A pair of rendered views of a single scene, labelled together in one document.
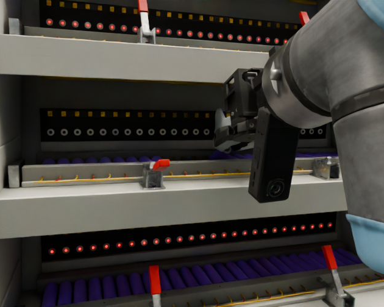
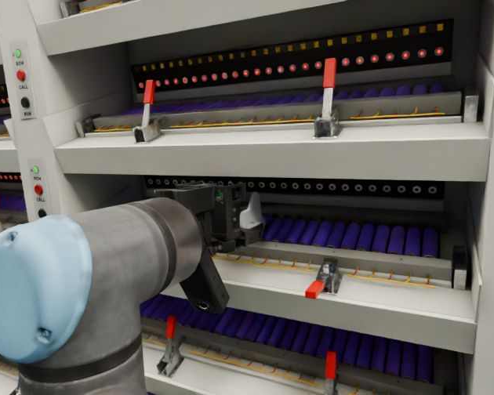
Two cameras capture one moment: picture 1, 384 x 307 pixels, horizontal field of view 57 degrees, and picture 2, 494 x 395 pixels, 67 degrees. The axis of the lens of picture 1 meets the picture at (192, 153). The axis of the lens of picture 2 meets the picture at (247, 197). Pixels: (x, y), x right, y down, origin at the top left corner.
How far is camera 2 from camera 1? 0.51 m
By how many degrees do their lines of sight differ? 47
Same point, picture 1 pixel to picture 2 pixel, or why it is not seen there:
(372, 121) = not seen: hidden behind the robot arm
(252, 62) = (230, 154)
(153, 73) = (148, 169)
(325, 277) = (346, 377)
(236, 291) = (248, 353)
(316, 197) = (298, 307)
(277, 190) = (201, 308)
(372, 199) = not seen: outside the picture
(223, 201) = not seen: hidden behind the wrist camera
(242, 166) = (247, 251)
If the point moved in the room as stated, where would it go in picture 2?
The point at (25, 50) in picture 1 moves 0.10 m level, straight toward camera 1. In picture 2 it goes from (70, 157) to (16, 164)
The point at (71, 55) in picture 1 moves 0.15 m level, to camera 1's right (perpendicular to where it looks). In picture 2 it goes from (93, 158) to (146, 161)
